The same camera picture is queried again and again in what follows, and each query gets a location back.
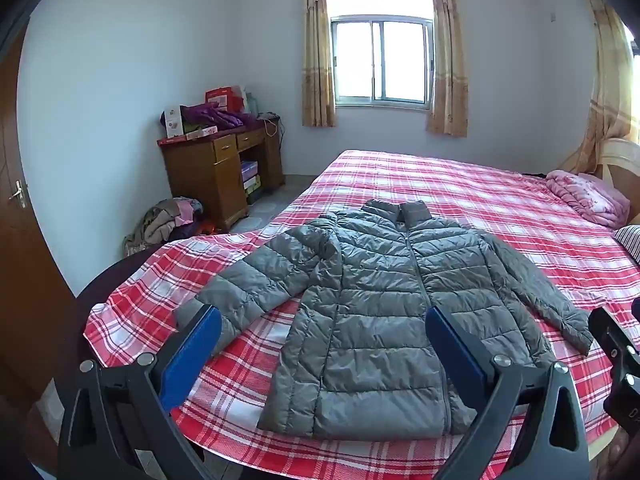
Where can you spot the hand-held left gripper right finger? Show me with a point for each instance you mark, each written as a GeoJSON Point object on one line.
{"type": "Point", "coordinates": [455, 352]}

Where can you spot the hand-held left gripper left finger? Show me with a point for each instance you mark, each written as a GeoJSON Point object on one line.
{"type": "Point", "coordinates": [192, 355]}

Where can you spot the grey puffer jacket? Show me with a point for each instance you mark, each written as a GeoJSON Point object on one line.
{"type": "Point", "coordinates": [370, 310]}

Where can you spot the pile of clothes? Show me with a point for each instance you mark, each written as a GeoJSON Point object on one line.
{"type": "Point", "coordinates": [160, 222]}

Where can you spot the striped pillow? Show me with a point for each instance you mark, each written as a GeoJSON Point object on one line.
{"type": "Point", "coordinates": [630, 242]}

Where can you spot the pink quilt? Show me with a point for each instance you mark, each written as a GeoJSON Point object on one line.
{"type": "Point", "coordinates": [590, 197]}

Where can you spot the red plaid bed sheet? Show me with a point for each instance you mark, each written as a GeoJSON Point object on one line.
{"type": "Point", "coordinates": [450, 185]}

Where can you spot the wooden desk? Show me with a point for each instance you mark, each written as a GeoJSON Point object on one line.
{"type": "Point", "coordinates": [200, 170]}

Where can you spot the wooden door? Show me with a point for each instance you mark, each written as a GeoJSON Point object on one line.
{"type": "Point", "coordinates": [20, 270]}

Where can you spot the purple printed box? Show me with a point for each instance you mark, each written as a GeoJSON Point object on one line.
{"type": "Point", "coordinates": [249, 170]}

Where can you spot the wooden bed headboard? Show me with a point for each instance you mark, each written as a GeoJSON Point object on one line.
{"type": "Point", "coordinates": [620, 160]}

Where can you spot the flat pink box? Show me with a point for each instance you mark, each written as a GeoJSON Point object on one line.
{"type": "Point", "coordinates": [201, 133]}

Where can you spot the white printed box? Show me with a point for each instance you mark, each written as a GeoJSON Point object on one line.
{"type": "Point", "coordinates": [173, 122]}

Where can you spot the purple cloth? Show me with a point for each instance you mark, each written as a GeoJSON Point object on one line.
{"type": "Point", "coordinates": [210, 115]}

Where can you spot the red cardboard box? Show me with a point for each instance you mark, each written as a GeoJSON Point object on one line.
{"type": "Point", "coordinates": [225, 97]}

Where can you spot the yellow patterned curtain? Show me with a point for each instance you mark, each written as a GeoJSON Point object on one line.
{"type": "Point", "coordinates": [607, 85]}

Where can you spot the beige patterned curtain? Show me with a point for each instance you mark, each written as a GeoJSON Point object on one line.
{"type": "Point", "coordinates": [317, 60]}
{"type": "Point", "coordinates": [447, 60]}

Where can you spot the window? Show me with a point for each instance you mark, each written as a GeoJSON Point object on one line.
{"type": "Point", "coordinates": [380, 60]}

